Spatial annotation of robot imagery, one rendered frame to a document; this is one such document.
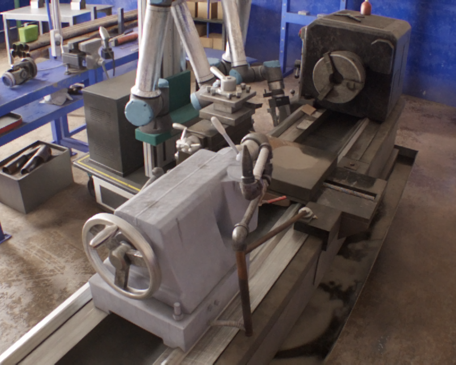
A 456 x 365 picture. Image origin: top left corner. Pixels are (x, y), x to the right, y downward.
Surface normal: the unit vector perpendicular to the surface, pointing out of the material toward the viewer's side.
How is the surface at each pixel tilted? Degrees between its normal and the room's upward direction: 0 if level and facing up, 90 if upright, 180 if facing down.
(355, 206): 0
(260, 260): 48
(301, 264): 0
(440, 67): 90
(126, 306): 90
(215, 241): 70
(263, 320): 0
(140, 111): 95
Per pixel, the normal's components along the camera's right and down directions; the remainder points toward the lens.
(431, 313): 0.04, -0.87
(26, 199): 0.90, 0.24
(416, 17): -0.47, 0.42
